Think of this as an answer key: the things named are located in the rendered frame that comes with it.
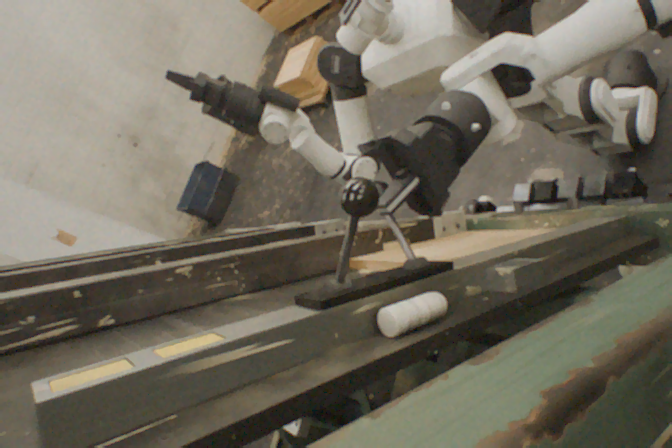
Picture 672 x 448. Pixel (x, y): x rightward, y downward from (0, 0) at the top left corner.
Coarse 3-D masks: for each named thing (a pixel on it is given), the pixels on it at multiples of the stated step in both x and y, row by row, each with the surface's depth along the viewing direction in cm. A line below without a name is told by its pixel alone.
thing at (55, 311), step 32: (384, 224) 102; (416, 224) 102; (448, 224) 109; (224, 256) 73; (256, 256) 77; (288, 256) 81; (320, 256) 85; (352, 256) 90; (32, 288) 61; (64, 288) 59; (96, 288) 62; (128, 288) 64; (160, 288) 67; (192, 288) 70; (224, 288) 73; (256, 288) 77; (0, 320) 55; (32, 320) 57; (64, 320) 59; (96, 320) 62; (128, 320) 64; (0, 352) 55
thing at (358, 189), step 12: (348, 180) 40; (360, 180) 39; (348, 192) 39; (360, 192) 39; (372, 192) 39; (348, 204) 39; (360, 204) 39; (372, 204) 39; (360, 216) 40; (348, 228) 42; (348, 240) 42; (348, 252) 43; (348, 264) 44; (336, 276) 44; (324, 288) 45; (336, 288) 44; (348, 288) 45
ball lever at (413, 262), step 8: (376, 184) 55; (384, 184) 55; (392, 216) 54; (392, 224) 54; (400, 232) 54; (400, 240) 53; (408, 248) 53; (408, 256) 53; (408, 264) 52; (416, 264) 51; (424, 264) 52
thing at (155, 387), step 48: (528, 240) 69; (576, 240) 72; (432, 288) 50; (480, 288) 56; (192, 336) 38; (240, 336) 36; (288, 336) 38; (336, 336) 42; (48, 384) 31; (96, 384) 29; (144, 384) 31; (192, 384) 33; (240, 384) 36; (48, 432) 28; (96, 432) 29
